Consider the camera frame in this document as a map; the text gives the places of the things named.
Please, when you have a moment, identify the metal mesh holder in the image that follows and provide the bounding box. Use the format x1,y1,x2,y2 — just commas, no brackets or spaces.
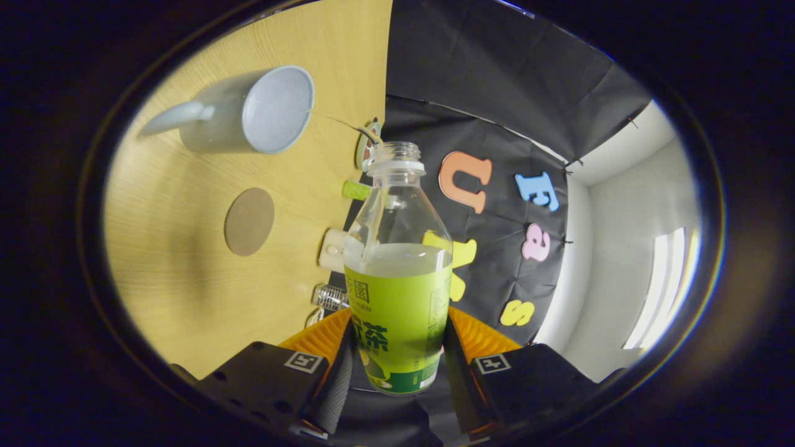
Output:
311,284,350,311

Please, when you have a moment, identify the pale blue cup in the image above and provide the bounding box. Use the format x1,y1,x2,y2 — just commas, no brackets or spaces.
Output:
140,65,316,155

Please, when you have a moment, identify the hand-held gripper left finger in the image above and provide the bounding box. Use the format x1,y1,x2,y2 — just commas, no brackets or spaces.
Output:
186,309,356,438

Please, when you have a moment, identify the ceiling light panel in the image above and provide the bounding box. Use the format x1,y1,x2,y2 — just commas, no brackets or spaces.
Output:
623,227,699,350

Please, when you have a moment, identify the pale green plate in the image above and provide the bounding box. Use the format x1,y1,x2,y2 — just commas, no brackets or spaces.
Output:
355,121,383,173

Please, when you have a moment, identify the white toaster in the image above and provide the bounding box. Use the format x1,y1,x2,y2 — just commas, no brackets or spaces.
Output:
319,228,364,274

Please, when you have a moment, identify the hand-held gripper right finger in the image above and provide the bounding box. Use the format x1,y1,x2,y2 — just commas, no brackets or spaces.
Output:
443,305,600,435

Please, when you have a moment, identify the round brown coaster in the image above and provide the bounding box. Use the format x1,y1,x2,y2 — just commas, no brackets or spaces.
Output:
224,187,276,257

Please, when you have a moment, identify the wooden table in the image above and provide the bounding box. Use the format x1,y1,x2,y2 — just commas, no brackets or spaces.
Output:
102,0,393,381

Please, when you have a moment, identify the green label juice bottle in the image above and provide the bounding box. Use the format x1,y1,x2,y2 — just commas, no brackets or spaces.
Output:
343,142,453,395

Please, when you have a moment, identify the black backdrop cloth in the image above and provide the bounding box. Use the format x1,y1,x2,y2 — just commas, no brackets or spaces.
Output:
323,0,653,447

